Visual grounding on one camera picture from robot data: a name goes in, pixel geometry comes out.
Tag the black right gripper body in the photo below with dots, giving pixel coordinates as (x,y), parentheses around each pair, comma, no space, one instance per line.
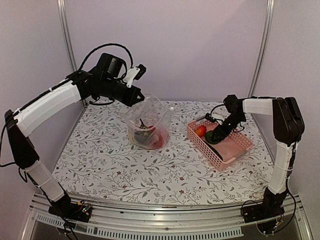
(235,120)

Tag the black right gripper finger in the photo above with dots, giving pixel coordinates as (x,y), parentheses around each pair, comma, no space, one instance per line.
(219,137)
(213,136)

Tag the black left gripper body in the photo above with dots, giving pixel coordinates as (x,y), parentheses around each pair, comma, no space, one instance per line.
(110,90)

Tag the green toy lime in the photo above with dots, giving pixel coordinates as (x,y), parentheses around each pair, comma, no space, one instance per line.
(207,138)

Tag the orange red toy mango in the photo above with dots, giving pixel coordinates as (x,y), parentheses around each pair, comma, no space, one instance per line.
(201,131)

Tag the green toy cucumber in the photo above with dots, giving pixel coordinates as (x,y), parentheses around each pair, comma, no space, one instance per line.
(216,152)

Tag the clear zip top bag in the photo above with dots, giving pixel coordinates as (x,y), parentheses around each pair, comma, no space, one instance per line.
(153,112)

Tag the purple toy eggplant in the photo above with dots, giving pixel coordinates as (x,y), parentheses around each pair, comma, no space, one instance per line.
(143,138)

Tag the yellow toy fruit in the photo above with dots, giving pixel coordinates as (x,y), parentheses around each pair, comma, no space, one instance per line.
(131,138)

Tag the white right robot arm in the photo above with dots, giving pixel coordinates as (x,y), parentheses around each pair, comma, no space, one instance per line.
(288,127)

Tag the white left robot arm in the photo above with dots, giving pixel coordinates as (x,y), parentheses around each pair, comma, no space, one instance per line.
(25,127)

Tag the pink perforated plastic basket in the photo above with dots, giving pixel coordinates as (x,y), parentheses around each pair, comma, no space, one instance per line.
(232,148)

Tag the floral patterned table mat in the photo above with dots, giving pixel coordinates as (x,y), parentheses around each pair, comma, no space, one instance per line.
(100,161)

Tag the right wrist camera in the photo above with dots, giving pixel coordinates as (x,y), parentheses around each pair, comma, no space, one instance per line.
(214,118)

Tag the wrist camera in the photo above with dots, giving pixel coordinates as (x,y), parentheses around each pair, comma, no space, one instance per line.
(214,118)
(134,73)

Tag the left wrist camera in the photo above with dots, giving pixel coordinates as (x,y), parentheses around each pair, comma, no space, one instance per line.
(134,73)

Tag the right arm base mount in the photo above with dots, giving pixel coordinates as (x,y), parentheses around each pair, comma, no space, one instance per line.
(271,206)

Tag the front aluminium rail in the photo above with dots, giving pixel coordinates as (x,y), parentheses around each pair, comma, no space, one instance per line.
(121,220)

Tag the aluminium frame post left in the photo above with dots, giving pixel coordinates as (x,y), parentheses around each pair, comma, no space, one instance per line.
(62,13)

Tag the aluminium frame post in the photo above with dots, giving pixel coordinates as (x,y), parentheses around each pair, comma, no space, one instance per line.
(263,46)
(62,13)

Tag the aluminium frame post right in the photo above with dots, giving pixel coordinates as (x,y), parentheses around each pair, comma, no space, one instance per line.
(263,46)

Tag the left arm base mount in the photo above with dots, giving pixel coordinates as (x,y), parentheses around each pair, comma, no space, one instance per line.
(66,209)

